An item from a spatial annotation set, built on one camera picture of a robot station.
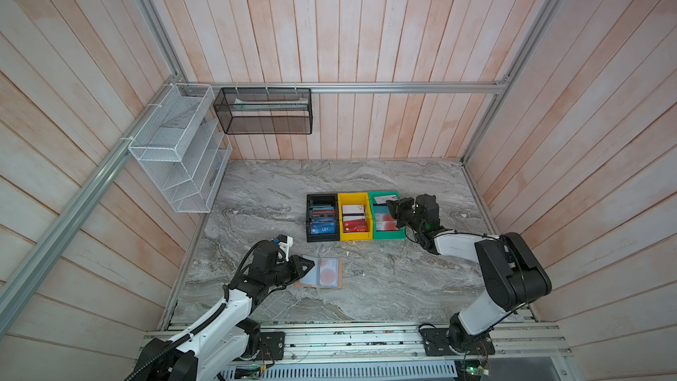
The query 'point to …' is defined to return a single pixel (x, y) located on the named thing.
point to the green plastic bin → (384, 235)
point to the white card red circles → (328, 272)
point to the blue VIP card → (323, 227)
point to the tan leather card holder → (311, 279)
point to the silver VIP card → (381, 199)
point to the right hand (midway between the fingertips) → (384, 196)
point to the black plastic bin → (322, 207)
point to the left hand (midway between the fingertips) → (313, 268)
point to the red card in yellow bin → (355, 226)
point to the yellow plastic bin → (355, 198)
